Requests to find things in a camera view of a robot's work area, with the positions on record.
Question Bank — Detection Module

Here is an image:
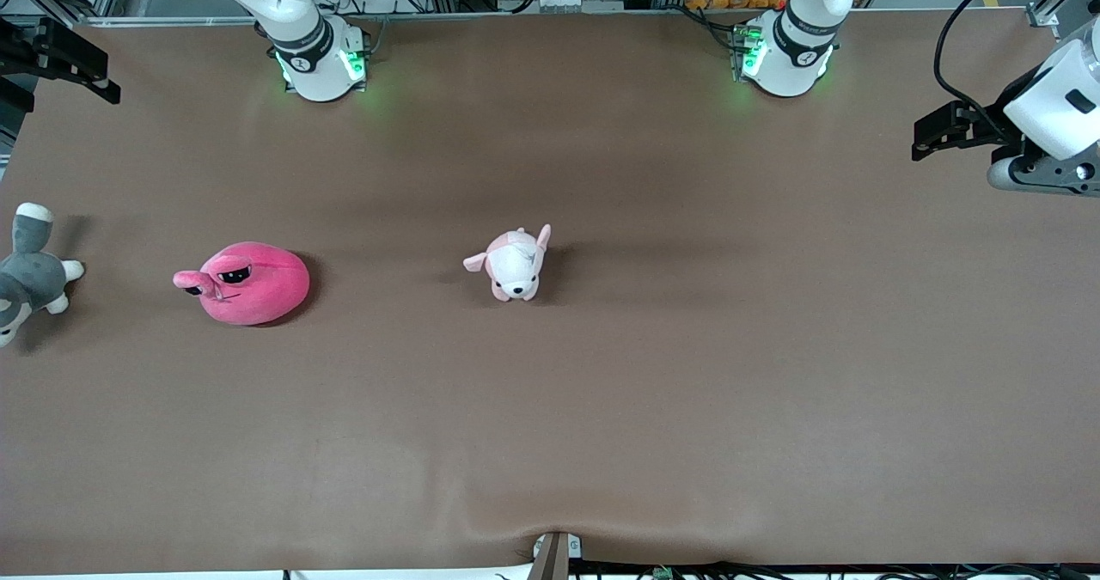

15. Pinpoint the grey white plush husky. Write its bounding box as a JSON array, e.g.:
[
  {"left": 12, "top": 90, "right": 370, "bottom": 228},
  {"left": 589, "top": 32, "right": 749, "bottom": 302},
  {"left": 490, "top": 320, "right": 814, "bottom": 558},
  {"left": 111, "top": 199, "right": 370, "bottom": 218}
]
[{"left": 0, "top": 203, "right": 86, "bottom": 348}]

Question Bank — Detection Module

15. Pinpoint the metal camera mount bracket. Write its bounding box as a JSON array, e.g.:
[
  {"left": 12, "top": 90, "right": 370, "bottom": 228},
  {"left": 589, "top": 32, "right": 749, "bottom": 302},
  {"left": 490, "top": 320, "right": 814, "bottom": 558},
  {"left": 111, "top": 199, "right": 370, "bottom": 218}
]
[{"left": 528, "top": 531, "right": 584, "bottom": 580}]

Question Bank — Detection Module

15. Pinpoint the pale pink white plush dog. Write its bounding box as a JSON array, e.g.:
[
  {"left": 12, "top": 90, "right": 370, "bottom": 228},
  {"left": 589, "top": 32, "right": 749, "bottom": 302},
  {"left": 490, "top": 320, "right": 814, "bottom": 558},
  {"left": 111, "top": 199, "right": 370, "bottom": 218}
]
[{"left": 463, "top": 224, "right": 552, "bottom": 302}]

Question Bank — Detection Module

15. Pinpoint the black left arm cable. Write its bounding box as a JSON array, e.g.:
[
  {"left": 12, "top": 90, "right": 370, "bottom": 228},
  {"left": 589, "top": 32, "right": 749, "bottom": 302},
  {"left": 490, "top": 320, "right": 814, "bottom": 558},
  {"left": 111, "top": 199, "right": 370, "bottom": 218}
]
[{"left": 934, "top": 0, "right": 1068, "bottom": 138}]

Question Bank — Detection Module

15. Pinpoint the hot pink round plush toy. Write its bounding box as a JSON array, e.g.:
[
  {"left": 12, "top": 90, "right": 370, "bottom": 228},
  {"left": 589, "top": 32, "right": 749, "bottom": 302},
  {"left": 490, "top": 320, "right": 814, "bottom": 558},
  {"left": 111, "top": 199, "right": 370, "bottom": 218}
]
[{"left": 172, "top": 241, "right": 311, "bottom": 327}]

